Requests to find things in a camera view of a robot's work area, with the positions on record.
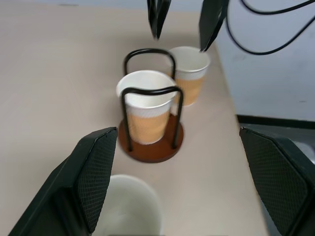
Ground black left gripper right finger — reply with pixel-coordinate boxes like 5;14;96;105
239;127;315;236

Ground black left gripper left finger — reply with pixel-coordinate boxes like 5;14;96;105
8;127;118;236

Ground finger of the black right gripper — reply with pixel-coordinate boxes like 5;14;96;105
147;0;172;40
198;0;230;53

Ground white and tan paper cup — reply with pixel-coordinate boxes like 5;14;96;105
116;70;179;145
168;46;211;107
94;174;163;236

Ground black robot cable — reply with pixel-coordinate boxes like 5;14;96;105
225;0;315;56
240;0;315;14

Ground wire cup holder brown base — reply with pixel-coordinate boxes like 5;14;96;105
118;48;185;163

